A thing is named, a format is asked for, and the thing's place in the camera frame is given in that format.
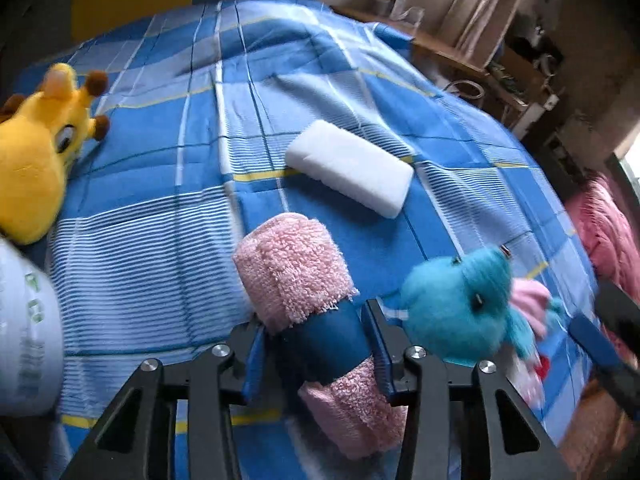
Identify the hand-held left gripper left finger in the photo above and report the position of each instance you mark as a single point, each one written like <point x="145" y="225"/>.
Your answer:
<point x="252" y="370"/>

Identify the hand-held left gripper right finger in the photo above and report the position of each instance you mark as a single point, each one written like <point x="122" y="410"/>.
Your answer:
<point x="382" y="360"/>

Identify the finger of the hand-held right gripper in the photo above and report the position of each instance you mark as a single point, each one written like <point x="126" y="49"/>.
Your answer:
<point x="620" y="317"/>
<point x="597" y="345"/>

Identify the red santa sock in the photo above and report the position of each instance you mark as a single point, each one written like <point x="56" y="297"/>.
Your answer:
<point x="525" y="380"/>

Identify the teal plush toy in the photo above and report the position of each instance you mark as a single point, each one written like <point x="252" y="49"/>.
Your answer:
<point x="450" y="305"/>

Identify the pink towel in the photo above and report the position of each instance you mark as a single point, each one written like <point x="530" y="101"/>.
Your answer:
<point x="295" y="270"/>

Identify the pink blanket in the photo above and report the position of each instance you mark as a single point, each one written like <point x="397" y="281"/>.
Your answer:
<point x="610" y="230"/>

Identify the blue plaid bedsheet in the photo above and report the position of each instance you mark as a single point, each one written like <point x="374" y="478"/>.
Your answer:
<point x="150" y="240"/>

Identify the large white tin can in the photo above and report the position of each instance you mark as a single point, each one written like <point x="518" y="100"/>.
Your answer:
<point x="30" y="335"/>

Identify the yellow giraffe plush toy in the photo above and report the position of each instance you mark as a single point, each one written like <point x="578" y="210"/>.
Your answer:
<point x="30" y="170"/>

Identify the wooden desk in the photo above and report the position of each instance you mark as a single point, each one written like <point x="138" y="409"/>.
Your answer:
<point x="435" y="45"/>

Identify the pale patterned curtain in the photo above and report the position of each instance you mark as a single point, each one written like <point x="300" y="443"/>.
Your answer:
<point x="480" y="15"/>

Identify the clear plastic containers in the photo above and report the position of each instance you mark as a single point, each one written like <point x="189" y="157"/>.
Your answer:
<point x="397" y="7"/>

